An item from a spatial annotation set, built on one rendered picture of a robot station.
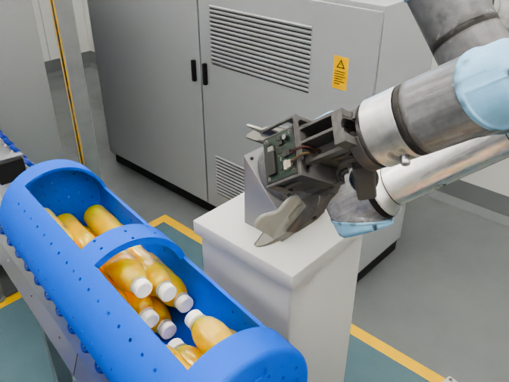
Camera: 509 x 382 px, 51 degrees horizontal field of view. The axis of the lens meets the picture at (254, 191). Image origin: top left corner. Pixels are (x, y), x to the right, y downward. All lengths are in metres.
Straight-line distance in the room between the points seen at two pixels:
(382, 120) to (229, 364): 0.49
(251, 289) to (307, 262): 0.18
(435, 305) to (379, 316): 0.31
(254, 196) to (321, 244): 0.19
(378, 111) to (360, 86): 1.81
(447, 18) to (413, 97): 0.13
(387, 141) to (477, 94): 0.09
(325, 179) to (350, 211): 0.49
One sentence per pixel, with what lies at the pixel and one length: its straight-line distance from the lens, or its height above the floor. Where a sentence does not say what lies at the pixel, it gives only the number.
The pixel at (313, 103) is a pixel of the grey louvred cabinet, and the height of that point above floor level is 0.97.
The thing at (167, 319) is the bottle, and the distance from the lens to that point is 1.25.
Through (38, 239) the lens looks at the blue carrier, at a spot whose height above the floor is 1.18.
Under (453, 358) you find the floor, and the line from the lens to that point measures 2.68.
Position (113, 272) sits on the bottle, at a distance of 1.16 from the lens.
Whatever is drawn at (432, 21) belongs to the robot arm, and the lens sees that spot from 0.62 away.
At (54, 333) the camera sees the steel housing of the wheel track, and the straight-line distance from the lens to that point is 1.51.
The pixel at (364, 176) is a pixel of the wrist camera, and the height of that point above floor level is 1.60.
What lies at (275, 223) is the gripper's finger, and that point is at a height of 1.53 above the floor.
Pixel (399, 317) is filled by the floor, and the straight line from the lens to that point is 2.79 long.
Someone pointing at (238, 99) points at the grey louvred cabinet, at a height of 0.86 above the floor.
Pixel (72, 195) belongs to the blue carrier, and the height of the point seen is 1.11.
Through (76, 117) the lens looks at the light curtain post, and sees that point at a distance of 2.12.
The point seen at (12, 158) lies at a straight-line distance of 1.93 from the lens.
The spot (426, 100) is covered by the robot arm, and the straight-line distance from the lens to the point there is 0.50.
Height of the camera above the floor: 1.89
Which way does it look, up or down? 31 degrees down
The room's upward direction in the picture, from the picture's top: straight up
